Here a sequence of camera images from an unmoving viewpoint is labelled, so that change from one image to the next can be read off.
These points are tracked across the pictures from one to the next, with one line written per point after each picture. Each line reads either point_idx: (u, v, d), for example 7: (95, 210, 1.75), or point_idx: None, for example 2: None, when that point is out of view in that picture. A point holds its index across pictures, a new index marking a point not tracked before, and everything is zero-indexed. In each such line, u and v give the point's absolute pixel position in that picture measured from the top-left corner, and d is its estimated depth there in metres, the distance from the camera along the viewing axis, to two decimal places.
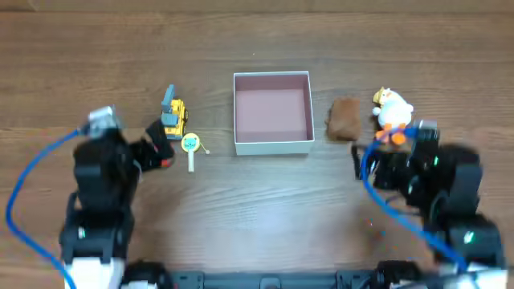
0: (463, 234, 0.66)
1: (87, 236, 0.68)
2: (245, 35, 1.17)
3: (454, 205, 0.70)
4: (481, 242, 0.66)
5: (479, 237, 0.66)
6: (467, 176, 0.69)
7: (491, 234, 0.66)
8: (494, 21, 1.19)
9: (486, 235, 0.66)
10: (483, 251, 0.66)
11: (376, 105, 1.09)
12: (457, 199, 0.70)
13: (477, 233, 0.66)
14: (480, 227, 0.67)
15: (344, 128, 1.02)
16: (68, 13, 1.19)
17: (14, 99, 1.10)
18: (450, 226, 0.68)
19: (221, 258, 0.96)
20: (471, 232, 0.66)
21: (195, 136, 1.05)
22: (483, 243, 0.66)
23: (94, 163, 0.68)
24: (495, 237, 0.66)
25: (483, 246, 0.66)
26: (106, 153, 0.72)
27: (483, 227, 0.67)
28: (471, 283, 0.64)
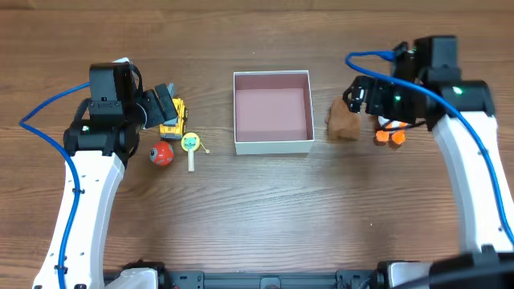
0: (453, 91, 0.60)
1: (91, 132, 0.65)
2: (245, 34, 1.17)
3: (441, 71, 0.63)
4: (467, 100, 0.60)
5: (467, 98, 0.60)
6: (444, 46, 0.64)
7: (482, 94, 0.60)
8: (495, 19, 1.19)
9: (475, 95, 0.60)
10: (473, 104, 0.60)
11: None
12: (441, 68, 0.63)
13: (465, 91, 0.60)
14: (468, 83, 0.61)
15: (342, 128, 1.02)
16: (67, 11, 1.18)
17: (14, 97, 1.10)
18: (439, 89, 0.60)
19: (221, 258, 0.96)
20: (458, 88, 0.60)
21: (195, 136, 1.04)
22: (471, 96, 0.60)
23: (108, 67, 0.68)
24: (481, 91, 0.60)
25: (471, 101, 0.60)
26: (124, 71, 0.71)
27: (470, 86, 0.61)
28: (460, 121, 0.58)
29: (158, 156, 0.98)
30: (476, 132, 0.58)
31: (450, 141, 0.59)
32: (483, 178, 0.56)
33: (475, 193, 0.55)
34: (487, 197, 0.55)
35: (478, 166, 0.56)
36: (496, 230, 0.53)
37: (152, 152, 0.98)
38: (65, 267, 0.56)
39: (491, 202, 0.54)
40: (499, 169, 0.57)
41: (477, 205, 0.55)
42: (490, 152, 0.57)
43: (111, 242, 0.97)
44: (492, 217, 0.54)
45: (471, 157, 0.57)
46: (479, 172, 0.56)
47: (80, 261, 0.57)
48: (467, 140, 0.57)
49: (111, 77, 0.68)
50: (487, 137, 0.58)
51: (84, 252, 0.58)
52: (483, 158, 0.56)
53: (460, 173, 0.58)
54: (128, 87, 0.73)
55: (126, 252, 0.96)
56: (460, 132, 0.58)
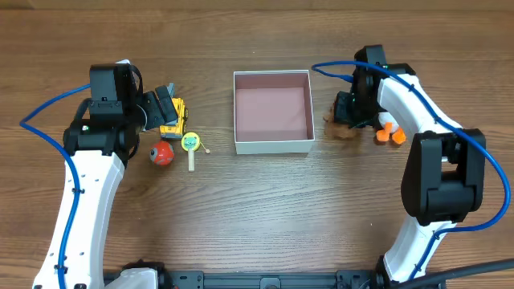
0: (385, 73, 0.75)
1: (91, 131, 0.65)
2: (245, 33, 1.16)
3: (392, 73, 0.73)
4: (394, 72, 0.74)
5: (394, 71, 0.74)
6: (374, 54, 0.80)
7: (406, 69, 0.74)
8: (495, 19, 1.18)
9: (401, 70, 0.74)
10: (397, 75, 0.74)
11: None
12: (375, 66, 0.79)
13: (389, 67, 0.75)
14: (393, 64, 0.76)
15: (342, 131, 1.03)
16: (67, 10, 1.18)
17: (14, 97, 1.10)
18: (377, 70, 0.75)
19: (221, 257, 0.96)
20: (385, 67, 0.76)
21: (195, 135, 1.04)
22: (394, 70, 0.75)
23: (108, 67, 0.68)
24: (401, 67, 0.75)
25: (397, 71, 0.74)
26: (124, 71, 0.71)
27: (393, 65, 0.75)
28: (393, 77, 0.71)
29: (158, 156, 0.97)
30: (401, 76, 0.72)
31: (388, 94, 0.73)
32: (415, 99, 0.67)
33: (413, 108, 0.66)
34: (423, 109, 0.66)
35: (409, 96, 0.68)
36: (434, 124, 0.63)
37: (152, 152, 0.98)
38: (65, 267, 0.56)
39: (426, 115, 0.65)
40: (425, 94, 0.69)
41: (416, 116, 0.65)
42: (415, 87, 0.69)
43: (111, 241, 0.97)
44: (428, 120, 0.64)
45: (404, 94, 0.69)
46: (410, 96, 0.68)
47: (80, 261, 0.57)
48: (397, 83, 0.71)
49: (112, 75, 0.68)
50: (408, 78, 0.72)
51: (84, 252, 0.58)
52: (412, 92, 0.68)
53: (401, 109, 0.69)
54: (128, 87, 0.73)
55: (126, 251, 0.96)
56: (392, 82, 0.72)
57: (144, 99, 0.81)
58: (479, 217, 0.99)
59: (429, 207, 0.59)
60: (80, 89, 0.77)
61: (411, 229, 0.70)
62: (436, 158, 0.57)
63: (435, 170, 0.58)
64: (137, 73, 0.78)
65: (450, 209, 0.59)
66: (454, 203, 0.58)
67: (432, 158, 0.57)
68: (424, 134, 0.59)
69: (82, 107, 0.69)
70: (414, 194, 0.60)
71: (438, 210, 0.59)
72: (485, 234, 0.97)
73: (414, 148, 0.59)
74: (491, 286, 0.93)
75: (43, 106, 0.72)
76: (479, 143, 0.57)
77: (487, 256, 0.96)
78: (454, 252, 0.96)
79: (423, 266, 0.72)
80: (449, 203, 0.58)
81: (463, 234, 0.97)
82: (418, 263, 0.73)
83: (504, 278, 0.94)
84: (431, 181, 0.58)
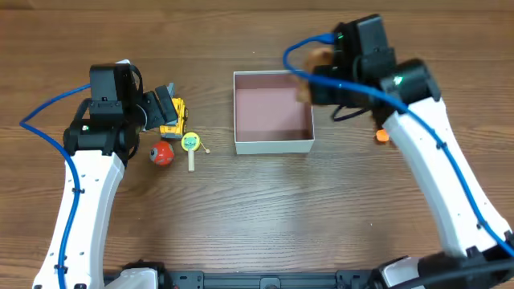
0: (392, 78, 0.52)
1: (91, 131, 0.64)
2: (245, 33, 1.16)
3: (373, 58, 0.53)
4: (372, 41, 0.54)
5: (365, 35, 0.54)
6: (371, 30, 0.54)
7: (374, 18, 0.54)
8: (495, 19, 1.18)
9: (369, 23, 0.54)
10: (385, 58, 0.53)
11: None
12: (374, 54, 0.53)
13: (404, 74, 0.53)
14: (404, 67, 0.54)
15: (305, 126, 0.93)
16: (67, 10, 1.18)
17: (14, 97, 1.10)
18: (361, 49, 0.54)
19: (221, 258, 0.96)
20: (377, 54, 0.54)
21: (195, 136, 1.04)
22: (373, 32, 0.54)
23: (108, 67, 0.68)
24: (359, 30, 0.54)
25: (414, 78, 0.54)
26: (124, 71, 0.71)
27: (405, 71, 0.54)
28: (410, 116, 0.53)
29: (158, 156, 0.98)
30: (427, 120, 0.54)
31: (401, 136, 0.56)
32: (448, 172, 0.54)
33: (445, 191, 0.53)
34: (455, 192, 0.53)
35: (437, 160, 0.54)
36: (476, 229, 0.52)
37: (152, 152, 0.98)
38: (65, 267, 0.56)
39: (463, 204, 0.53)
40: (459, 155, 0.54)
41: (450, 206, 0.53)
42: (447, 142, 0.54)
43: (111, 242, 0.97)
44: (467, 216, 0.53)
45: (431, 153, 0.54)
46: (441, 164, 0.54)
47: (80, 261, 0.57)
48: (422, 132, 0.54)
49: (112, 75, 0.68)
50: (440, 123, 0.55)
51: (84, 252, 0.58)
52: (444, 152, 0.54)
53: (421, 172, 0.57)
54: (129, 87, 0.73)
55: (126, 252, 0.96)
56: (411, 125, 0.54)
57: (144, 98, 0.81)
58: None
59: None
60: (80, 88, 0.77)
61: None
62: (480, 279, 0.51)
63: (476, 286, 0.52)
64: (137, 73, 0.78)
65: None
66: None
67: (475, 282, 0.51)
68: (471, 259, 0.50)
69: (83, 107, 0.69)
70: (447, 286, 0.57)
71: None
72: None
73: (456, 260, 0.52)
74: None
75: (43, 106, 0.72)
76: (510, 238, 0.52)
77: None
78: None
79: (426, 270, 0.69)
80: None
81: None
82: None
83: (503, 278, 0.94)
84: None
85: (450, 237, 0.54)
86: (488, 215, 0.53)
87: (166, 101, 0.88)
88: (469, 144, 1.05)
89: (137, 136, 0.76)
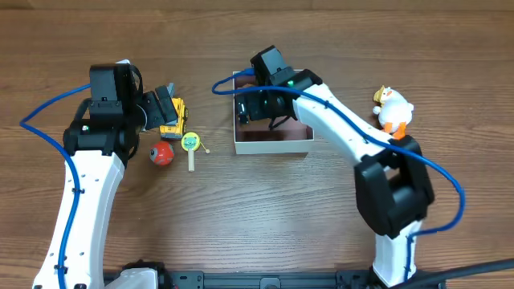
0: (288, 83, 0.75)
1: (91, 131, 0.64)
2: (245, 34, 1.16)
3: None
4: (275, 64, 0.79)
5: (269, 61, 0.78)
6: (273, 59, 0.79)
7: (271, 50, 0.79)
8: (495, 19, 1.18)
9: (269, 54, 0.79)
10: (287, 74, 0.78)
11: (377, 103, 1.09)
12: (278, 73, 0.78)
13: (296, 81, 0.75)
14: (296, 76, 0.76)
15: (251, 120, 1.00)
16: (67, 10, 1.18)
17: (13, 97, 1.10)
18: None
19: (221, 257, 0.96)
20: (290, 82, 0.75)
21: (194, 135, 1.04)
22: (274, 59, 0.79)
23: (108, 67, 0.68)
24: (261, 58, 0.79)
25: (304, 84, 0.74)
26: (124, 71, 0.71)
27: (298, 77, 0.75)
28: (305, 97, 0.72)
29: (158, 156, 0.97)
30: (316, 94, 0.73)
31: (308, 115, 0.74)
32: (336, 119, 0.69)
33: (339, 131, 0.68)
34: (347, 129, 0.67)
35: (328, 116, 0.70)
36: (364, 144, 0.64)
37: (152, 152, 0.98)
38: (65, 267, 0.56)
39: (356, 134, 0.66)
40: (340, 106, 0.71)
41: (344, 136, 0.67)
42: (331, 101, 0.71)
43: (112, 242, 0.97)
44: (356, 138, 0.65)
45: (321, 112, 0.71)
46: (330, 116, 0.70)
47: (80, 261, 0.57)
48: (312, 103, 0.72)
49: (112, 75, 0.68)
50: (324, 94, 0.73)
51: (84, 252, 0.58)
52: (328, 108, 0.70)
53: (329, 134, 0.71)
54: (129, 87, 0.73)
55: (126, 252, 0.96)
56: (307, 103, 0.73)
57: (144, 99, 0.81)
58: (479, 217, 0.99)
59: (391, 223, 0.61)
60: (81, 89, 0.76)
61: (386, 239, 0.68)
62: (381, 181, 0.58)
63: (383, 190, 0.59)
64: (138, 74, 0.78)
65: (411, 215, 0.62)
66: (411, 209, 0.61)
67: (377, 185, 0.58)
68: (364, 162, 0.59)
69: (83, 107, 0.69)
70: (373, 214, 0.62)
71: (399, 216, 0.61)
72: (485, 234, 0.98)
73: (357, 177, 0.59)
74: (491, 286, 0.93)
75: (44, 105, 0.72)
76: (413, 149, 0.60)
77: (487, 256, 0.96)
78: (454, 251, 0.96)
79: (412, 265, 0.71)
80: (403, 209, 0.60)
81: (463, 234, 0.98)
82: (406, 265, 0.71)
83: (504, 278, 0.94)
84: (385, 201, 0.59)
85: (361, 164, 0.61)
86: (375, 135, 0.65)
87: (166, 102, 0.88)
88: (469, 144, 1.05)
89: (136, 136, 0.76)
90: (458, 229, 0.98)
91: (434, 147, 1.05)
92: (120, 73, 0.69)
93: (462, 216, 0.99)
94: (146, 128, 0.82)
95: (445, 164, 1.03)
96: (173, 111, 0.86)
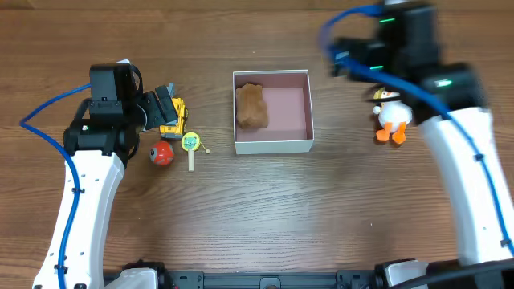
0: (438, 78, 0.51)
1: (91, 131, 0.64)
2: (246, 34, 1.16)
3: (422, 52, 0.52)
4: (425, 35, 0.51)
5: (419, 26, 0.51)
6: (427, 25, 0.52)
7: (424, 8, 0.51)
8: (495, 19, 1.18)
9: (419, 13, 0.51)
10: (430, 56, 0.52)
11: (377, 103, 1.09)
12: (421, 50, 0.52)
13: (453, 83, 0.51)
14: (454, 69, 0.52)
15: (250, 116, 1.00)
16: (67, 10, 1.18)
17: (14, 97, 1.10)
18: (406, 38, 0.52)
19: (221, 258, 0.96)
20: (445, 81, 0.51)
21: (194, 135, 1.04)
22: (422, 26, 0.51)
23: (108, 67, 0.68)
24: (401, 14, 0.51)
25: (462, 82, 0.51)
26: (124, 71, 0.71)
27: (453, 70, 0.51)
28: (452, 122, 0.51)
29: (158, 156, 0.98)
30: (467, 128, 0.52)
31: (439, 142, 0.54)
32: (478, 179, 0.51)
33: (471, 195, 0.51)
34: (483, 198, 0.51)
35: (472, 169, 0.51)
36: (499, 245, 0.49)
37: (152, 152, 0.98)
38: (65, 267, 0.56)
39: (491, 208, 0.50)
40: (494, 165, 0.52)
41: (473, 206, 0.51)
42: (487, 156, 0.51)
43: (112, 242, 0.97)
44: (492, 225, 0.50)
45: (465, 163, 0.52)
46: (471, 176, 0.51)
47: (80, 261, 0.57)
48: (458, 138, 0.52)
49: (112, 75, 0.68)
50: (476, 128, 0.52)
51: (84, 252, 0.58)
52: (479, 164, 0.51)
53: (452, 180, 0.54)
54: (129, 87, 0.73)
55: (126, 252, 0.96)
56: (454, 136, 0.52)
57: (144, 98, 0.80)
58: None
59: None
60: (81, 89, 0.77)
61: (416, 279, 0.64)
62: None
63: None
64: (138, 74, 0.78)
65: None
66: None
67: None
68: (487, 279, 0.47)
69: (83, 107, 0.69)
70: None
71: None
72: None
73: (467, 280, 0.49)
74: None
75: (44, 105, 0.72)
76: None
77: None
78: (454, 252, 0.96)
79: None
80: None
81: None
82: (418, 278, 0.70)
83: None
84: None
85: (463, 238, 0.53)
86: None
87: (166, 102, 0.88)
88: None
89: (137, 136, 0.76)
90: None
91: None
92: (120, 73, 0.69)
93: None
94: (147, 128, 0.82)
95: None
96: (172, 111, 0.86)
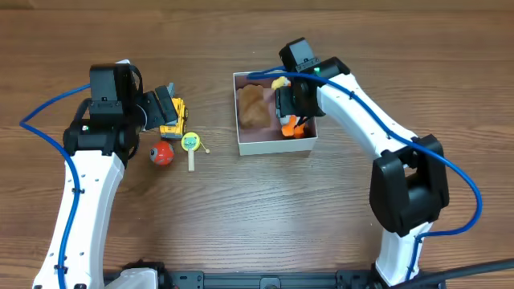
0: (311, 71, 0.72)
1: (91, 131, 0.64)
2: (245, 34, 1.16)
3: (303, 66, 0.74)
4: (301, 54, 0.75)
5: (295, 50, 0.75)
6: (301, 47, 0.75)
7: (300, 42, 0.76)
8: (494, 20, 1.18)
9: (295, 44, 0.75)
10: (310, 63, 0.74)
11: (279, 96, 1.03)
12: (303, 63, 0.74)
13: (323, 68, 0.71)
14: (323, 63, 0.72)
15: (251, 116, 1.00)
16: (67, 10, 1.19)
17: (14, 98, 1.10)
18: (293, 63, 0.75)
19: (221, 258, 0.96)
20: (316, 69, 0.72)
21: (194, 135, 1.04)
22: (301, 50, 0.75)
23: (108, 67, 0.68)
24: (289, 48, 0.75)
25: (331, 71, 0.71)
26: (124, 71, 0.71)
27: (324, 64, 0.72)
28: (328, 83, 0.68)
29: (158, 156, 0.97)
30: (341, 83, 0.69)
31: (328, 101, 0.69)
32: (360, 111, 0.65)
33: (357, 118, 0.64)
34: (372, 124, 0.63)
35: (354, 106, 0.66)
36: (386, 140, 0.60)
37: (152, 152, 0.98)
38: (65, 267, 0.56)
39: (373, 124, 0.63)
40: (370, 101, 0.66)
41: (365, 130, 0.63)
42: (356, 92, 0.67)
43: (111, 241, 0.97)
44: (379, 132, 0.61)
45: (344, 103, 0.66)
46: (355, 107, 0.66)
47: (79, 261, 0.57)
48: (337, 91, 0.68)
49: (112, 74, 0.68)
50: (350, 84, 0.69)
51: (84, 252, 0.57)
52: (353, 99, 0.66)
53: (347, 122, 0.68)
54: (129, 87, 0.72)
55: (126, 252, 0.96)
56: (331, 90, 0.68)
57: (144, 99, 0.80)
58: (479, 217, 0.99)
59: (401, 219, 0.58)
60: (80, 90, 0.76)
61: (393, 236, 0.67)
62: (401, 174, 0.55)
63: (400, 185, 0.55)
64: (138, 74, 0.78)
65: (421, 214, 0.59)
66: (421, 206, 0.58)
67: (397, 181, 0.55)
68: (384, 157, 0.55)
69: (83, 107, 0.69)
70: (385, 209, 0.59)
71: (409, 216, 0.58)
72: (485, 234, 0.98)
73: (377, 178, 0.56)
74: (491, 286, 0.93)
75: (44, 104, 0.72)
76: (435, 149, 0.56)
77: (487, 257, 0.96)
78: (454, 252, 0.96)
79: (416, 266, 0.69)
80: (418, 209, 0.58)
81: (463, 234, 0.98)
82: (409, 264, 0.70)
83: (504, 278, 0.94)
84: (398, 197, 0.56)
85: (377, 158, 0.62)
86: (397, 129, 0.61)
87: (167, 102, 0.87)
88: (470, 145, 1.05)
89: (136, 136, 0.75)
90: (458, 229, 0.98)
91: None
92: (120, 73, 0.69)
93: (463, 216, 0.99)
94: (146, 128, 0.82)
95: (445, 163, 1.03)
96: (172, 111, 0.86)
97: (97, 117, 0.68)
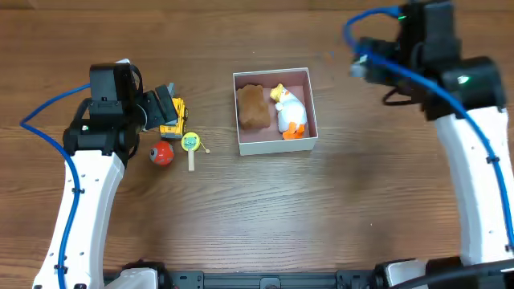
0: (457, 75, 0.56)
1: (91, 131, 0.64)
2: (245, 34, 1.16)
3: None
4: (441, 29, 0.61)
5: (432, 22, 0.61)
6: (441, 18, 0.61)
7: (443, 3, 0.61)
8: (494, 20, 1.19)
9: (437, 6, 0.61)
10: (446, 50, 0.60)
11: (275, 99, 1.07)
12: (436, 43, 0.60)
13: (475, 77, 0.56)
14: (475, 65, 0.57)
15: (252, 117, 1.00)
16: (67, 10, 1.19)
17: (14, 98, 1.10)
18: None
19: (221, 258, 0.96)
20: (465, 77, 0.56)
21: (194, 135, 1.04)
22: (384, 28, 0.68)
23: (108, 67, 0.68)
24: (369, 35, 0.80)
25: (483, 77, 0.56)
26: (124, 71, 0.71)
27: (476, 67, 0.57)
28: (467, 121, 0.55)
29: (158, 156, 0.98)
30: (483, 130, 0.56)
31: (452, 139, 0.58)
32: (491, 187, 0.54)
33: (482, 198, 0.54)
34: (497, 215, 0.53)
35: (485, 174, 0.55)
36: (503, 250, 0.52)
37: (152, 152, 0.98)
38: (65, 267, 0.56)
39: (499, 208, 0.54)
40: (509, 181, 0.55)
41: (484, 222, 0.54)
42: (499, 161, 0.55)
43: (111, 242, 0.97)
44: (500, 233, 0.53)
45: (476, 165, 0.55)
46: (486, 181, 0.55)
47: (79, 261, 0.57)
48: (474, 140, 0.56)
49: (112, 74, 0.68)
50: (495, 137, 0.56)
51: (84, 252, 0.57)
52: (491, 168, 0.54)
53: (463, 178, 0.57)
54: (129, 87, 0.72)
55: (126, 252, 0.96)
56: (466, 131, 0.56)
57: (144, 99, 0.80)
58: None
59: None
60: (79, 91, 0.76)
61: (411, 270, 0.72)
62: None
63: None
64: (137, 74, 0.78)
65: None
66: None
67: None
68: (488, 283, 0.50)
69: (83, 107, 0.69)
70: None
71: None
72: None
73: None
74: None
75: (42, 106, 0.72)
76: None
77: None
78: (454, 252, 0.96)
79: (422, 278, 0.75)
80: None
81: None
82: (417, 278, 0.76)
83: None
84: None
85: (467, 241, 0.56)
86: None
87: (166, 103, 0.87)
88: None
89: (136, 136, 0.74)
90: (458, 229, 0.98)
91: (434, 146, 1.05)
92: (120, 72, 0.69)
93: None
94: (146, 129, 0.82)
95: (445, 163, 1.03)
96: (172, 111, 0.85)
97: (97, 117, 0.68)
